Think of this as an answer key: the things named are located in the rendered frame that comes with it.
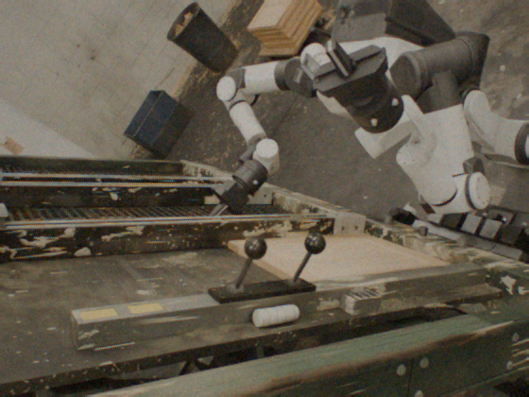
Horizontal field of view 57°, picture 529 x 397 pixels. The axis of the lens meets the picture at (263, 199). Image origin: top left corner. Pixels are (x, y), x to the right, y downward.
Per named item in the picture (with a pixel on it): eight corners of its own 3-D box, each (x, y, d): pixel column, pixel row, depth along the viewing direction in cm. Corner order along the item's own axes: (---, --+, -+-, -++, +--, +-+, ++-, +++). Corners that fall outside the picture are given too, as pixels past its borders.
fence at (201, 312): (485, 283, 119) (487, 267, 119) (76, 351, 68) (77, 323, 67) (467, 276, 124) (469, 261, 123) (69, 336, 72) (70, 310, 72)
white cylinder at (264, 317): (260, 330, 80) (298, 323, 85) (262, 313, 80) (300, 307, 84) (251, 323, 83) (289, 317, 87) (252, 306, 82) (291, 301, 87)
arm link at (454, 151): (444, 203, 118) (422, 112, 115) (500, 198, 108) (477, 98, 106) (422, 218, 110) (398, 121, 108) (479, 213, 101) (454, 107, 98)
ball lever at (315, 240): (302, 294, 90) (333, 243, 83) (285, 297, 88) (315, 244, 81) (293, 279, 93) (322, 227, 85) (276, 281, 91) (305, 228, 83)
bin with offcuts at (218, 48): (247, 40, 542) (204, -2, 506) (223, 78, 537) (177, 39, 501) (227, 42, 585) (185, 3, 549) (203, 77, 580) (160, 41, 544)
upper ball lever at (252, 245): (247, 302, 84) (275, 247, 76) (227, 304, 82) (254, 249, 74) (238, 284, 86) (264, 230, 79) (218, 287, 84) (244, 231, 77)
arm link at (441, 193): (388, 178, 101) (432, 230, 110) (435, 170, 93) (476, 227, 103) (401, 139, 106) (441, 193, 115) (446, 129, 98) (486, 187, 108)
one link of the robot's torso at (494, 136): (505, 126, 177) (428, 77, 151) (555, 129, 162) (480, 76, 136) (492, 166, 177) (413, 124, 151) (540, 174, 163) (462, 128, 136)
